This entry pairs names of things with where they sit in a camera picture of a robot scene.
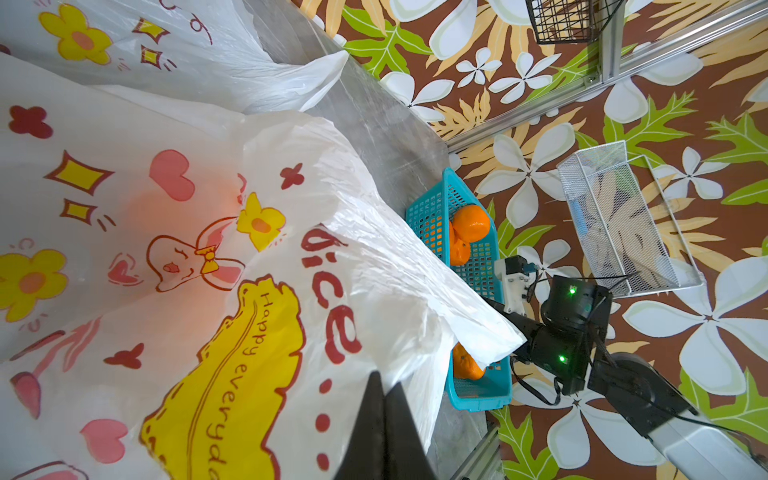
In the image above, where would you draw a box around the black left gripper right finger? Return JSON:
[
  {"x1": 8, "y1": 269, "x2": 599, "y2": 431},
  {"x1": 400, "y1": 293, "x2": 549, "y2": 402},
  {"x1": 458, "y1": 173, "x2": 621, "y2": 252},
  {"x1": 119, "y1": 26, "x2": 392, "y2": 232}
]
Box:
[{"x1": 384, "y1": 383, "x2": 436, "y2": 480}]

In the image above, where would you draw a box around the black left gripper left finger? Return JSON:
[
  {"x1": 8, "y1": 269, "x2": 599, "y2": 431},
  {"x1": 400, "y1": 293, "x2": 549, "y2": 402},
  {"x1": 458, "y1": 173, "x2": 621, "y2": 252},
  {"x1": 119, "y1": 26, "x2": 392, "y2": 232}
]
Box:
[{"x1": 335, "y1": 372, "x2": 386, "y2": 480}]

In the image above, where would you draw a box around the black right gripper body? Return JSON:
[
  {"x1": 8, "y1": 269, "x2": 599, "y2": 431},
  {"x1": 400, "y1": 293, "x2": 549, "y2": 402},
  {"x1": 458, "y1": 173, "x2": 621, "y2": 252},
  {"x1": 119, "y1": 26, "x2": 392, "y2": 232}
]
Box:
[{"x1": 482, "y1": 296, "x2": 541, "y2": 361}]

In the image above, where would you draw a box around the white printed bag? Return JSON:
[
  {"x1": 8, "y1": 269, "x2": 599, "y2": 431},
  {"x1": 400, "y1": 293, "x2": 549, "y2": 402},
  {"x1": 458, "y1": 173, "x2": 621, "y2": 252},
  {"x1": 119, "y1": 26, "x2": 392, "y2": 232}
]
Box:
[
  {"x1": 1, "y1": 1, "x2": 349, "y2": 114},
  {"x1": 1, "y1": 55, "x2": 523, "y2": 479}
]

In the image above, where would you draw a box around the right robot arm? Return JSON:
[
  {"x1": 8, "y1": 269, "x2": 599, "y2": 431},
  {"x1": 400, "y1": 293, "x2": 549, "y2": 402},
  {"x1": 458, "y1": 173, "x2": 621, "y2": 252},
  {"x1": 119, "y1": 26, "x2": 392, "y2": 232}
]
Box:
[{"x1": 489, "y1": 276, "x2": 767, "y2": 479}]

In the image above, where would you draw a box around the orange front right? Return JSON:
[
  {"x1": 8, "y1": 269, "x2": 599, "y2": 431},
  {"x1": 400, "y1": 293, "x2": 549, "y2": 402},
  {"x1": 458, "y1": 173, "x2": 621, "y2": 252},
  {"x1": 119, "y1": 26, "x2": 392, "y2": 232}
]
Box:
[{"x1": 452, "y1": 343, "x2": 485, "y2": 381}]

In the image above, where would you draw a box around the orange small back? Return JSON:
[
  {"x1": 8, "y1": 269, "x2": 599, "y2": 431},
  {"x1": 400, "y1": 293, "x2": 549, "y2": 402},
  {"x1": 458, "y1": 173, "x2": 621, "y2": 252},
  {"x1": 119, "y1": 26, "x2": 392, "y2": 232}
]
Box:
[{"x1": 449, "y1": 223, "x2": 471, "y2": 266}]

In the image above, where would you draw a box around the orange top of pile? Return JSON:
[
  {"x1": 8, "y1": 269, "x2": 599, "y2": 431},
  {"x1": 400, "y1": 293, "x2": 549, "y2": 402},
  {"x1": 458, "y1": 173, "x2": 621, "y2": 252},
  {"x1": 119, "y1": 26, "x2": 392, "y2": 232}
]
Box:
[{"x1": 451, "y1": 204, "x2": 491, "y2": 243}]

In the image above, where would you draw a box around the teal plastic basket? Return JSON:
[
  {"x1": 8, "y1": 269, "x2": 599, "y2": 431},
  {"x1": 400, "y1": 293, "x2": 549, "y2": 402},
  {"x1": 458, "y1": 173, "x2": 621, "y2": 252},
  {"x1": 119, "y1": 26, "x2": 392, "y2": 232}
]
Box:
[{"x1": 405, "y1": 168, "x2": 513, "y2": 412}]

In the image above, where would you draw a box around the white wire basket right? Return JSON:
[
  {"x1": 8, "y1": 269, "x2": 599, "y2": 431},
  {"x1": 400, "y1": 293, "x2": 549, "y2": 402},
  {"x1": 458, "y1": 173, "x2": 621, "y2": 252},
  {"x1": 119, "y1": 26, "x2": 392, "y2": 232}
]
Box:
[{"x1": 557, "y1": 140, "x2": 705, "y2": 298}]

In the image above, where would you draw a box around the black wire basket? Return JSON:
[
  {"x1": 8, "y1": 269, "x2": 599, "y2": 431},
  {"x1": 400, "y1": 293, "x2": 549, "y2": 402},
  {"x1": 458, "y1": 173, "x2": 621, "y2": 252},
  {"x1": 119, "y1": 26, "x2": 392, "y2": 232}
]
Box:
[{"x1": 526, "y1": 0, "x2": 625, "y2": 45}]

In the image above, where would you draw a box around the aluminium frame post right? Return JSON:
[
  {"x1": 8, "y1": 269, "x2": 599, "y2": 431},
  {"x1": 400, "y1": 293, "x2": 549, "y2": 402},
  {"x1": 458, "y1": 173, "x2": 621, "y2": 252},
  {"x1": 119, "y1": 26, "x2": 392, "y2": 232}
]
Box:
[{"x1": 599, "y1": 0, "x2": 626, "y2": 84}]

